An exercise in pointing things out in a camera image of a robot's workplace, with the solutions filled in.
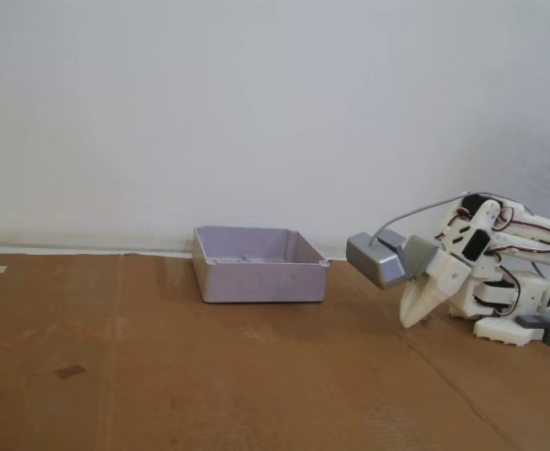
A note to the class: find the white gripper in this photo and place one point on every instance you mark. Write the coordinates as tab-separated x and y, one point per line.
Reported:
436	281

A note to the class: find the lilac plastic box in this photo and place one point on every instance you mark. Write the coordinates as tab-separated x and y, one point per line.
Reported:
260	282

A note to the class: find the grey table clamp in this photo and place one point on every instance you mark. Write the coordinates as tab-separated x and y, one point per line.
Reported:
535	321

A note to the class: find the brown cardboard sheet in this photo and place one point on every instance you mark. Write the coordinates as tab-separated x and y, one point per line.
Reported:
161	376

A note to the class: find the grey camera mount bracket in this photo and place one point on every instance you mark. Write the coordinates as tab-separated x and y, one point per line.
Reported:
420	253

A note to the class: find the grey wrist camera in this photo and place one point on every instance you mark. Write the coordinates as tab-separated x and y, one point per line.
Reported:
373	260

